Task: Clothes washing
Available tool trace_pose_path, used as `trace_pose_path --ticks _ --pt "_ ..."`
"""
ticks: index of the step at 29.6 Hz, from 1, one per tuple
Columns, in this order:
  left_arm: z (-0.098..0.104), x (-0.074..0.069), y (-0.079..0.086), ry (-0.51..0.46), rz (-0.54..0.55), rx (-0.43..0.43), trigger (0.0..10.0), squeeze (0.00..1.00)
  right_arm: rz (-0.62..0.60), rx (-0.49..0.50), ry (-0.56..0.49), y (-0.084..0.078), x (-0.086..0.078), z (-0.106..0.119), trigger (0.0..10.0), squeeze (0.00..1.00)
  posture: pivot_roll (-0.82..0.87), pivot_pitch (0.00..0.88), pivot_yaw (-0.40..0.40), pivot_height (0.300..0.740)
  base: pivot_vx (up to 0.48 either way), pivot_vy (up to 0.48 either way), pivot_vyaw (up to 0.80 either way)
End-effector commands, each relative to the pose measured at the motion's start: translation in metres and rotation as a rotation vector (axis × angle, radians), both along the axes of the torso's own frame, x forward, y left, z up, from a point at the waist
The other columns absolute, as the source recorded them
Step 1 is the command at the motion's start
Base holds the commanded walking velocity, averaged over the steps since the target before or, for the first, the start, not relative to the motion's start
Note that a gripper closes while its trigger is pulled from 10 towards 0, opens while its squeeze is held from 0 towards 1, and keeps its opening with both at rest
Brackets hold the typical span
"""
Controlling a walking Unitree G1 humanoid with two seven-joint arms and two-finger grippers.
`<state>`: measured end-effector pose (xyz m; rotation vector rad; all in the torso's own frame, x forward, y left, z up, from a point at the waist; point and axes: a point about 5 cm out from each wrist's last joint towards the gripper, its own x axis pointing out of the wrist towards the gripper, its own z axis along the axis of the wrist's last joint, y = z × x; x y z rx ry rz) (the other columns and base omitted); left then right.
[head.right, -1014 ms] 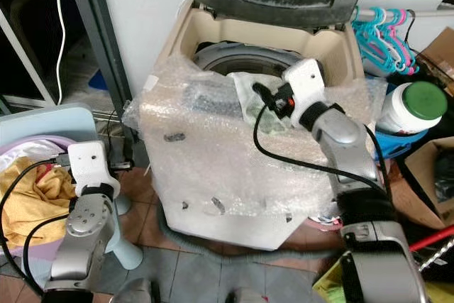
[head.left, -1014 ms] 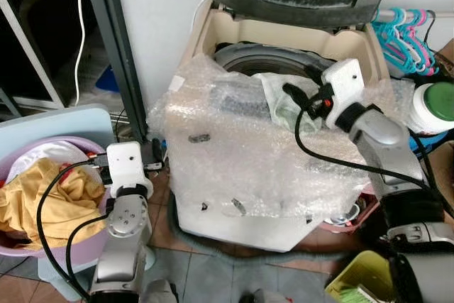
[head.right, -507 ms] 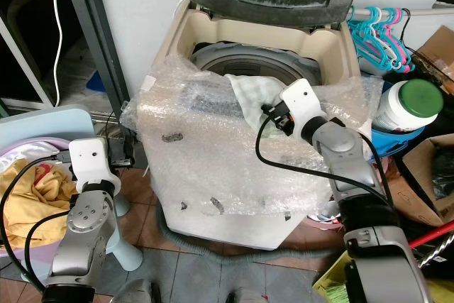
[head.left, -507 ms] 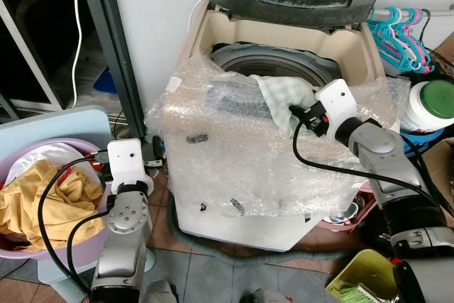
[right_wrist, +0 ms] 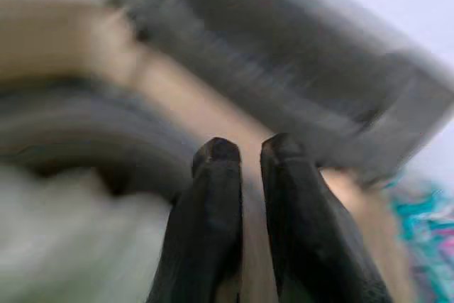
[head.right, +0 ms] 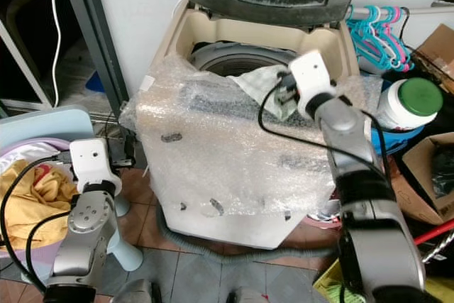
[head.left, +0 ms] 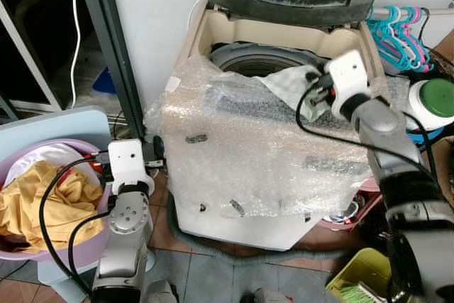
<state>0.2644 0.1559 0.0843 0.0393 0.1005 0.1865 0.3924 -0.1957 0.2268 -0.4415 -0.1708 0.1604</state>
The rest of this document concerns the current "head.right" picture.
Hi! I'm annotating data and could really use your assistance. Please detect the white jar green lid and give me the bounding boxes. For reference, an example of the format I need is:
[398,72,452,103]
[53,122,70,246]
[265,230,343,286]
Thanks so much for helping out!
[375,77,445,132]

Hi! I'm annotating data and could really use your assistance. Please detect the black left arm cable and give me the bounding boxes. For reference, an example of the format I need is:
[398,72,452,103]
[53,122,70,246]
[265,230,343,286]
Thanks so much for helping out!
[0,154,77,294]

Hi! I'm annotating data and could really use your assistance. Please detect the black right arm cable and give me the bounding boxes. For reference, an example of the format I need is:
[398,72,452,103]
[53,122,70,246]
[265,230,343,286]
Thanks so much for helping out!
[257,82,392,184]

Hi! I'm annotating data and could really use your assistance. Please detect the grey metal hanger rail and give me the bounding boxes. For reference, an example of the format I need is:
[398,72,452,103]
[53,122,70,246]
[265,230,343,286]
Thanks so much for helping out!
[346,5,454,16]

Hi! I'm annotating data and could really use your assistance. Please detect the pink plastic clothes hanger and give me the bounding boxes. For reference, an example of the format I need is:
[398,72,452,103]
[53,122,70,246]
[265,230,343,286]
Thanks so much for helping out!
[390,5,414,71]

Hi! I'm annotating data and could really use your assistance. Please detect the blue plastic container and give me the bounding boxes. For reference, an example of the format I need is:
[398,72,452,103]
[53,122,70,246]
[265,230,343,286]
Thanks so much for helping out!
[369,126,410,156]

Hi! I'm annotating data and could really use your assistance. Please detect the brown cardboard box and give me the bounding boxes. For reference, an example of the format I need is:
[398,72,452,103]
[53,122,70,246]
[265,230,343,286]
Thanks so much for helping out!
[414,23,454,82]

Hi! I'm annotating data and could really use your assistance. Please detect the white hanging cable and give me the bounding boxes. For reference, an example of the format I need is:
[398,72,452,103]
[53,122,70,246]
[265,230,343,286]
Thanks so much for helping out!
[49,0,62,110]

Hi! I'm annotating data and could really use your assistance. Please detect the white cloth in basin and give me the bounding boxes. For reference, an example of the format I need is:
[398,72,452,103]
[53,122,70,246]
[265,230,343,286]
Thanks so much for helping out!
[0,143,52,173]

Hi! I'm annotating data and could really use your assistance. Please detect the small pink basin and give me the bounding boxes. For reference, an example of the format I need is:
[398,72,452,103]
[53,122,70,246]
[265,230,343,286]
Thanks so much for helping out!
[301,195,346,231]

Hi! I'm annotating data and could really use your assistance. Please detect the white top-load washing machine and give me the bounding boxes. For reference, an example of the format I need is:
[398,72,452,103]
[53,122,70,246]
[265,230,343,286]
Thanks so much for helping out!
[118,0,382,251]

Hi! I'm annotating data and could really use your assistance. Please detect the pink plastic laundry basin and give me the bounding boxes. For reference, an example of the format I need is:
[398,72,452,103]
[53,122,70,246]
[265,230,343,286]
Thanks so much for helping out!
[0,137,77,248]

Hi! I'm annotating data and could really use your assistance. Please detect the red stick handle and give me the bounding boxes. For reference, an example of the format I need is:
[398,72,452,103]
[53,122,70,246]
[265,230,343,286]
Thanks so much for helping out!
[412,220,454,248]

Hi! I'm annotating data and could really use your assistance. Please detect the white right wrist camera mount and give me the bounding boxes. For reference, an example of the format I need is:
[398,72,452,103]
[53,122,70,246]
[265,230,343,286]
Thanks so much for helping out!
[288,49,338,121]

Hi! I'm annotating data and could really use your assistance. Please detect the grey door frame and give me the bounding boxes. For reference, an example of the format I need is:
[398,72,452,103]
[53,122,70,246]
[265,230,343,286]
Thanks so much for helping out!
[58,0,127,142]

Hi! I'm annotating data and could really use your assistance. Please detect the open cardboard box black bag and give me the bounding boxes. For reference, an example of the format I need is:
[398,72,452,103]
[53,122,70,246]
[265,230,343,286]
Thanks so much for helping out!
[389,131,454,227]

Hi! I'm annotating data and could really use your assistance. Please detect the clear bubble wrap sheet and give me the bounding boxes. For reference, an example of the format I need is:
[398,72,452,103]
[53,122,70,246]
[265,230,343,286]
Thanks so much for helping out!
[119,53,375,217]

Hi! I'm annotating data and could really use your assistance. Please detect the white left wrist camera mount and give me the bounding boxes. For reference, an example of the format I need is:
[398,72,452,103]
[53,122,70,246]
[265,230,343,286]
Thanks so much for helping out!
[68,138,122,196]

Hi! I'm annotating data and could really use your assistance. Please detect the pale green checked cloth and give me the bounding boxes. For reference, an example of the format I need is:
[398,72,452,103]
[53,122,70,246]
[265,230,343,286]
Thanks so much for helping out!
[229,65,293,111]

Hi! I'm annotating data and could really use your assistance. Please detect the yellow cloth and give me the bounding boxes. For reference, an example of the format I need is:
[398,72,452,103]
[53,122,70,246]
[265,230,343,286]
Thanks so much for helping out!
[0,164,70,241]

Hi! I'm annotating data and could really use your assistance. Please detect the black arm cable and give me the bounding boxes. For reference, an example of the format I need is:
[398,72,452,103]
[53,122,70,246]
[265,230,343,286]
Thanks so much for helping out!
[257,82,392,184]
[0,154,77,294]

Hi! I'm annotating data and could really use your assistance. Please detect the teal plastic clothes hanger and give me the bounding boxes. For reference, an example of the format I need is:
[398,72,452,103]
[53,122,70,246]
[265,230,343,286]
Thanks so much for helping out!
[345,5,385,71]
[369,5,403,71]

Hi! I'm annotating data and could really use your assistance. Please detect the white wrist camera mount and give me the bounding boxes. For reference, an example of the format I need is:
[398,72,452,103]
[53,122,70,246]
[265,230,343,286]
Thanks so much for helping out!
[68,138,122,196]
[288,49,338,121]

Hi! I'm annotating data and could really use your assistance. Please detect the yellow green plastic basket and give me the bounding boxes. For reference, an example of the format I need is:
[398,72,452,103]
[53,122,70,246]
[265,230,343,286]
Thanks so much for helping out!
[315,259,454,303]

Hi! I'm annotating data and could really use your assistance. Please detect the grey left robot foot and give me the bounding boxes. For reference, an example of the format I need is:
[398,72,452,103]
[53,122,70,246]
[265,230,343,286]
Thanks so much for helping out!
[113,279,162,303]

